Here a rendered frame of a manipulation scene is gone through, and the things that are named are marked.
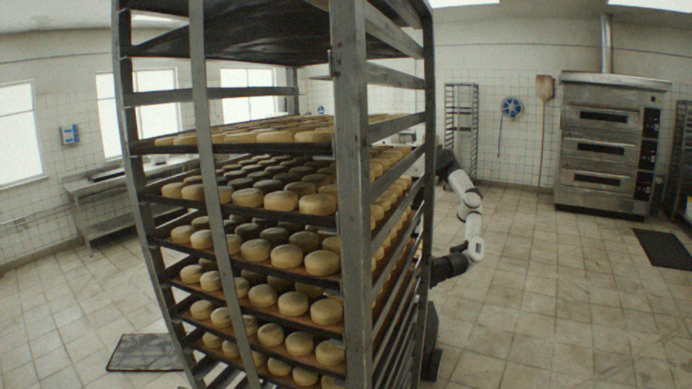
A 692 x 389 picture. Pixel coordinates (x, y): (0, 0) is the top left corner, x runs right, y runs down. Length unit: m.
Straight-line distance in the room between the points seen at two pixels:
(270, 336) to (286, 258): 0.19
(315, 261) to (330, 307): 0.09
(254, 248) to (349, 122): 0.28
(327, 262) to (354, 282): 0.07
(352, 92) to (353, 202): 0.12
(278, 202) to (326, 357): 0.27
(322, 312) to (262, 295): 0.12
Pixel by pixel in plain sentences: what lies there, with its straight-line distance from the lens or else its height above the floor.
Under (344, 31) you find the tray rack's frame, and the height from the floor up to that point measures 1.62.
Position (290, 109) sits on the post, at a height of 1.53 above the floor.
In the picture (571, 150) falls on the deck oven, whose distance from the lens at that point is 5.01.
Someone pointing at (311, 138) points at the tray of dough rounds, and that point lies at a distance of 0.41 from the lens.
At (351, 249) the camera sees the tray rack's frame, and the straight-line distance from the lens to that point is 0.39.
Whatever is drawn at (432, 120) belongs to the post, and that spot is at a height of 1.49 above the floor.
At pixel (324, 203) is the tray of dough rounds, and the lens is 0.43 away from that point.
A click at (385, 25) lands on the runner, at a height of 1.68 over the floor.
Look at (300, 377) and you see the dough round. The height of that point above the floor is 1.06.
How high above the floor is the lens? 1.55
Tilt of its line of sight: 16 degrees down
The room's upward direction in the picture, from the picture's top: 2 degrees counter-clockwise
